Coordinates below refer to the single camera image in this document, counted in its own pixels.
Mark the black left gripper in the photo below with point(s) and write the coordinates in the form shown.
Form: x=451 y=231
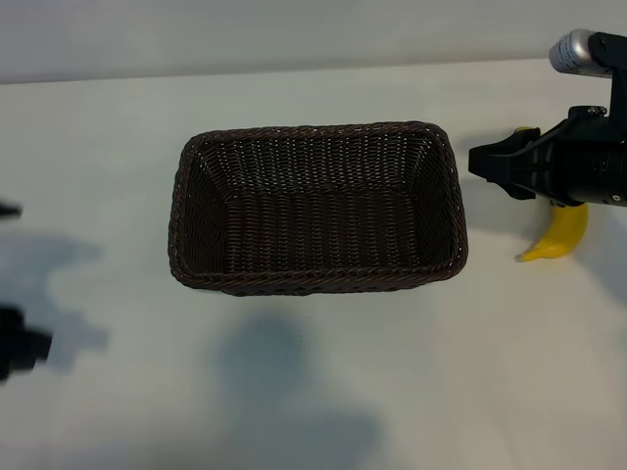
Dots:
x=11 y=343

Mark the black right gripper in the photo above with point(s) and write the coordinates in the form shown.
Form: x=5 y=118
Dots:
x=573 y=166

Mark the yellow banana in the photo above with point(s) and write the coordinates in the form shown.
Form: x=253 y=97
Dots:
x=563 y=235

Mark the dark brown wicker basket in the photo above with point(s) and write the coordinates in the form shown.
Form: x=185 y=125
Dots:
x=318 y=210

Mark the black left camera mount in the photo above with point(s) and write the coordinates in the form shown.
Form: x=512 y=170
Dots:
x=9 y=209

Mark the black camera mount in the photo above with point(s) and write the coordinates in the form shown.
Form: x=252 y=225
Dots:
x=9 y=209
x=616 y=83

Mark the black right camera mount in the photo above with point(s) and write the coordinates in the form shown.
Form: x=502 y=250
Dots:
x=616 y=83

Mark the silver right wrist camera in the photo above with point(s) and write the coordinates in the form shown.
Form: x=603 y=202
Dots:
x=570 y=49

